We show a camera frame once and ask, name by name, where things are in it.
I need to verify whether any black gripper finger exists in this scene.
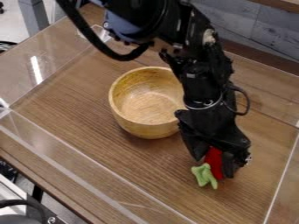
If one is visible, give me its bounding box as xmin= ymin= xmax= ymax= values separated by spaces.
xmin=222 ymin=151 xmax=246 ymax=179
xmin=182 ymin=132 xmax=210 ymax=161

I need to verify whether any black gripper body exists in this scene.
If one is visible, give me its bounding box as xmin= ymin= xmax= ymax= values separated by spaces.
xmin=174 ymin=106 xmax=251 ymax=165

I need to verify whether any red plush strawberry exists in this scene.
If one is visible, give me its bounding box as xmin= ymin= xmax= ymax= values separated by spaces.
xmin=191 ymin=147 xmax=225 ymax=190

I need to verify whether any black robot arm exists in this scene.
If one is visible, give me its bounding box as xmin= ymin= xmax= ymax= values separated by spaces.
xmin=56 ymin=0 xmax=251 ymax=179

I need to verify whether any wooden bowl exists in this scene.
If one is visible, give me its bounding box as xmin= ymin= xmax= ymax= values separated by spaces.
xmin=108 ymin=66 xmax=184 ymax=139

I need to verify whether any black table leg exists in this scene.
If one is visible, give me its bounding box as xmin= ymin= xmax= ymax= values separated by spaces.
xmin=32 ymin=185 xmax=43 ymax=202

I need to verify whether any clear acrylic tray enclosure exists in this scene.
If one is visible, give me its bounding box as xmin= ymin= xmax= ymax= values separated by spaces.
xmin=0 ymin=20 xmax=299 ymax=224

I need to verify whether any clear acrylic corner bracket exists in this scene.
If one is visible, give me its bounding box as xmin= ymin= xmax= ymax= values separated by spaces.
xmin=76 ymin=24 xmax=112 ymax=45

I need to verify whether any black metal bracket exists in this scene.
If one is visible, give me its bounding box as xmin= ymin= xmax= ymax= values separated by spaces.
xmin=26 ymin=195 xmax=68 ymax=224

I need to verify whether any black cable bottom left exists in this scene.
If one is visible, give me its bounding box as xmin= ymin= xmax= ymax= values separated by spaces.
xmin=0 ymin=199 xmax=40 ymax=224

